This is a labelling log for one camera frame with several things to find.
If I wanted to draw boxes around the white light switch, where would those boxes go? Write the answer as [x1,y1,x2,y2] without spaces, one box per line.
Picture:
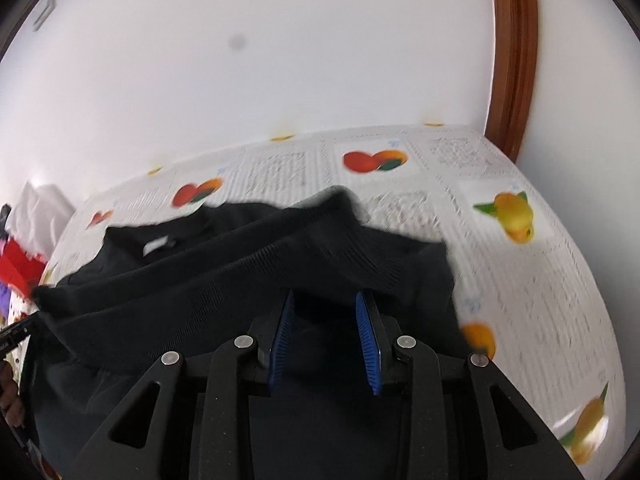
[32,0,57,32]

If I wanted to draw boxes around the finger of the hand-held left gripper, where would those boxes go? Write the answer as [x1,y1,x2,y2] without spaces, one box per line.
[0,312,42,357]

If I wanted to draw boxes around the black sweatshirt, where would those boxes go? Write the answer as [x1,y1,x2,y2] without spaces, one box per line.
[20,185,481,480]

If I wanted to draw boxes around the fruit print tablecloth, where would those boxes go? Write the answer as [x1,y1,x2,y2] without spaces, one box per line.
[37,122,627,472]

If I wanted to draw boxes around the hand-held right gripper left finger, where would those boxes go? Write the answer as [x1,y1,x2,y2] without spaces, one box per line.
[70,287,296,480]

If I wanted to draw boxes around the wooden door frame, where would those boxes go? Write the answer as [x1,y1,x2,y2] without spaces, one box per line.
[484,0,540,164]

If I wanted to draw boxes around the white plastic bag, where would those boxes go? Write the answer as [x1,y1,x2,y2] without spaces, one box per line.
[10,180,77,257]

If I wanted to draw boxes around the red paper bag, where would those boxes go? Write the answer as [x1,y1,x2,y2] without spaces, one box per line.
[0,240,47,297]

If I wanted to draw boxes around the person's left hand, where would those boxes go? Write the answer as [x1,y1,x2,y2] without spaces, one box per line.
[0,361,27,427]

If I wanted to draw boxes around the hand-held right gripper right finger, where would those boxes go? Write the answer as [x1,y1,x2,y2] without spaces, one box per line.
[355,290,586,480]

